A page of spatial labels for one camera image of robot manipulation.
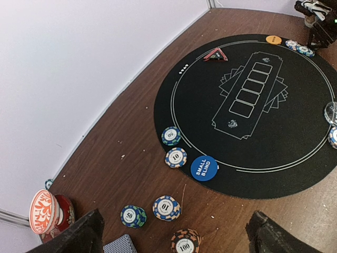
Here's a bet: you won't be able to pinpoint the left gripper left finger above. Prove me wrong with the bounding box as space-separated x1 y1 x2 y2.
29 208 104 253

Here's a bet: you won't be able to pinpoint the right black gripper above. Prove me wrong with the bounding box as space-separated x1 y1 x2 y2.
307 15 336 49

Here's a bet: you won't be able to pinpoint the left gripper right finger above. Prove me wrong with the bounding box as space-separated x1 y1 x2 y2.
245 211 320 253

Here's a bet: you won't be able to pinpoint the green white chips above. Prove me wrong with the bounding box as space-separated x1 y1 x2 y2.
296 45 315 57
161 126 181 146

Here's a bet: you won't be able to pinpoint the blue white chips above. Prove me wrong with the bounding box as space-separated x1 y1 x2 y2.
328 126 337 149
285 40 299 51
165 147 187 168

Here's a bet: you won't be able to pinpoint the orange big blind button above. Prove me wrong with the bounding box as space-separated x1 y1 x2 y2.
265 35 282 45

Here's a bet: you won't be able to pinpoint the blue white chip stack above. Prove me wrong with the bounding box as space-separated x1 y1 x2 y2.
152 195 181 221

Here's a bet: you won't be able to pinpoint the blue small blind button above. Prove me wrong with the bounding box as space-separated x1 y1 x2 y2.
190 155 219 182

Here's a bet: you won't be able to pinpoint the red black all-in triangle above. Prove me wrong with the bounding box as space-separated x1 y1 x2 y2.
203 47 228 62

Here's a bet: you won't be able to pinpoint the dark red saucer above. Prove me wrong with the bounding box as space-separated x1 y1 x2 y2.
40 194 75 244

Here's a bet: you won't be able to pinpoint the blue card deck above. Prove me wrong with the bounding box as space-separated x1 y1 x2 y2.
103 234 137 253

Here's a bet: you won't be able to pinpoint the red white patterned bowl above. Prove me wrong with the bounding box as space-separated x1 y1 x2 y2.
29 189 63 235

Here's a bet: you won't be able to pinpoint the green white chip stack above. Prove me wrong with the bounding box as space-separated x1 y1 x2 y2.
120 205 147 228

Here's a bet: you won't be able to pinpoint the round black poker mat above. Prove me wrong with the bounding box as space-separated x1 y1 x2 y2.
154 34 336 199

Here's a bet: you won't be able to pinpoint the left aluminium frame post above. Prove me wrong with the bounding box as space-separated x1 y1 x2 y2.
0 209 30 228

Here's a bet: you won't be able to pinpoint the aluminium frame post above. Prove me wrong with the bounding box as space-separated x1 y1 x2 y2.
0 209 30 228
207 0 216 9

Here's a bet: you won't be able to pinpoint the right aluminium frame post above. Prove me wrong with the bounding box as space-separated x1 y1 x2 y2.
207 0 216 9

